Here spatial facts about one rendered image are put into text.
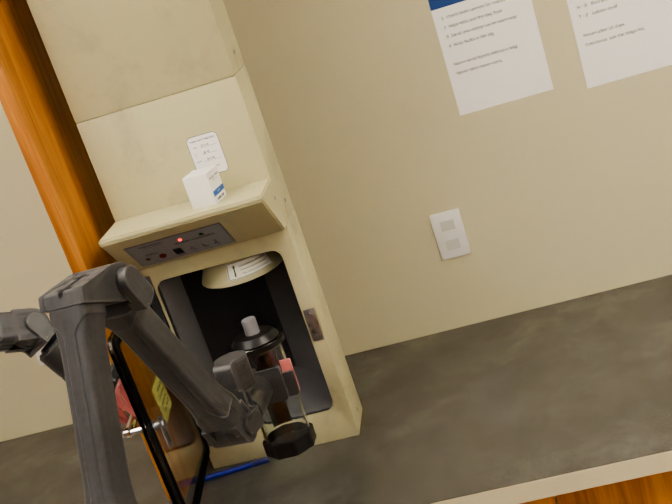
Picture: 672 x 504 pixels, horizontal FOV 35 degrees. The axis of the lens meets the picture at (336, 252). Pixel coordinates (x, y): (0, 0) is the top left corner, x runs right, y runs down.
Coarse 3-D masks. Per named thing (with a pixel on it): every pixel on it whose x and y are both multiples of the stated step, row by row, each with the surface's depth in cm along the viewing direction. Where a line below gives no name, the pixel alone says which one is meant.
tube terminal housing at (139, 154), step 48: (192, 96) 195; (240, 96) 194; (96, 144) 199; (144, 144) 199; (240, 144) 197; (144, 192) 202; (288, 192) 211; (288, 240) 203; (336, 336) 220; (336, 384) 213; (336, 432) 217
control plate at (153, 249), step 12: (204, 228) 194; (216, 228) 195; (156, 240) 195; (168, 240) 196; (192, 240) 197; (204, 240) 198; (228, 240) 200; (132, 252) 198; (144, 252) 199; (156, 252) 199; (168, 252) 200; (192, 252) 202; (144, 264) 203
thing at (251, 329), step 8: (248, 320) 196; (248, 328) 196; (256, 328) 197; (264, 328) 199; (272, 328) 198; (240, 336) 198; (248, 336) 197; (256, 336) 195; (264, 336) 195; (272, 336) 196; (232, 344) 198; (240, 344) 195; (248, 344) 194; (256, 344) 194
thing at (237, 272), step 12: (264, 252) 211; (276, 252) 214; (228, 264) 209; (240, 264) 209; (252, 264) 209; (264, 264) 210; (276, 264) 212; (204, 276) 214; (216, 276) 210; (228, 276) 209; (240, 276) 208; (252, 276) 209; (216, 288) 210
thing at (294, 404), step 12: (276, 336) 197; (228, 348) 198; (276, 348) 196; (252, 360) 195; (264, 360) 195; (276, 360) 196; (276, 408) 197; (288, 408) 198; (300, 408) 200; (264, 420) 198; (276, 420) 198; (288, 420) 198; (300, 420) 199; (264, 432) 200; (276, 432) 198; (288, 432) 198; (300, 432) 199; (276, 444) 199
